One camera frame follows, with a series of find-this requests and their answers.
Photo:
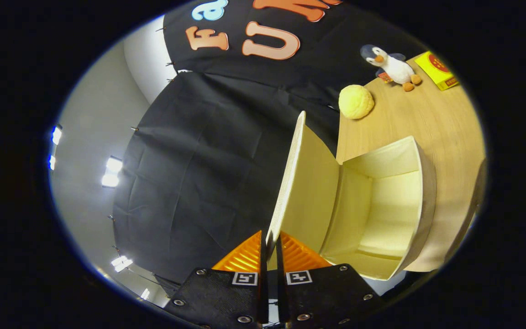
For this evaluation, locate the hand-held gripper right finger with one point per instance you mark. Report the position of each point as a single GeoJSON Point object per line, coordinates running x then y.
{"type": "Point", "coordinates": [281, 292]}

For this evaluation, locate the beige fabric storage box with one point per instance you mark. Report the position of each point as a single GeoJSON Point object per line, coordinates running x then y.
{"type": "Point", "coordinates": [308, 192]}

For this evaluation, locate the yellow book with red circle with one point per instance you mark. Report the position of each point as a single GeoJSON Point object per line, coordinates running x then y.
{"type": "Point", "coordinates": [436, 68]}

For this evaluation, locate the penguin plush toy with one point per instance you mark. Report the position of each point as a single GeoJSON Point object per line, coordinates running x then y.
{"type": "Point", "coordinates": [395, 68]}

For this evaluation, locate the black backdrop cloth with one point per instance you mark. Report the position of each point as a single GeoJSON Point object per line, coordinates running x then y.
{"type": "Point", "coordinates": [199, 160]}

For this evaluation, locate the yellow round bread toy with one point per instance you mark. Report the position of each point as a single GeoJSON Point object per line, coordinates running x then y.
{"type": "Point", "coordinates": [356, 101]}

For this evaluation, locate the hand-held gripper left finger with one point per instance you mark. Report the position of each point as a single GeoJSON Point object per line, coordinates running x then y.
{"type": "Point", "coordinates": [263, 292]}

